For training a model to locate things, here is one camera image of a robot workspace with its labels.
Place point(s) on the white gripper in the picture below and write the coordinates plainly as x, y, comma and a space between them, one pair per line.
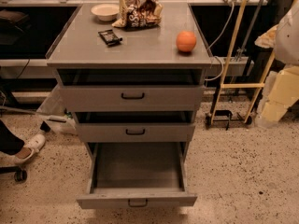
288, 37

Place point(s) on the orange fruit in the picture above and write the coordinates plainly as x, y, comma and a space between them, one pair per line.
186, 41

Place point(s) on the grey drawer cabinet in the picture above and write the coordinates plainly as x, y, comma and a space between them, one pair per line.
152, 48

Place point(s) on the grey bottom drawer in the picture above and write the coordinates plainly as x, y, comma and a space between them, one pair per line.
137, 175

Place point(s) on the grey drawer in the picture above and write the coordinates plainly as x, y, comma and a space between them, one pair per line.
137, 175
94, 90
135, 126

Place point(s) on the grey middle drawer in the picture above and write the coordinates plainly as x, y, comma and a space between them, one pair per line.
135, 126

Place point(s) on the grey top drawer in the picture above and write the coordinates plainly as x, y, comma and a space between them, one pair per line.
94, 90

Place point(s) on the brown chip bag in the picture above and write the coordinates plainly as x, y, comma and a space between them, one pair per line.
138, 14

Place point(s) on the black snack bar wrapper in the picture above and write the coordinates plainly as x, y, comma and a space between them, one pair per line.
109, 37

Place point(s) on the white bowl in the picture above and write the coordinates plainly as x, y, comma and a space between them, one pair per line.
105, 12

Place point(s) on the clear plastic bin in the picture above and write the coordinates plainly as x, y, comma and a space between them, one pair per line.
54, 114

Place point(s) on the white sneaker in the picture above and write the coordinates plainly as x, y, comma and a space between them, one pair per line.
32, 148

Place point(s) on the black chair caster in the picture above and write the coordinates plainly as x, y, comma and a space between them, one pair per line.
20, 175

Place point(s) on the black trouser leg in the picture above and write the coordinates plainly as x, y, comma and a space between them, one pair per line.
9, 143

